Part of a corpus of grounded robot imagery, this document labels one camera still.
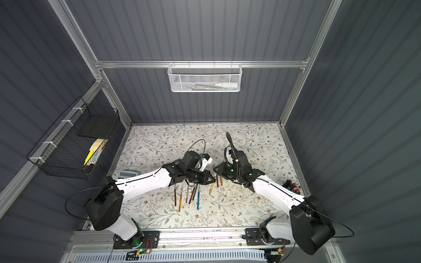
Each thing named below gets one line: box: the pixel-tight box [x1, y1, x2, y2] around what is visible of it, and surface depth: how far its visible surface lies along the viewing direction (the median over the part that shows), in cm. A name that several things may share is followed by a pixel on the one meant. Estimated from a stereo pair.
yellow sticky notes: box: [83, 138, 105, 167], surface depth 74 cm
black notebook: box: [77, 114, 118, 139], surface depth 81 cm
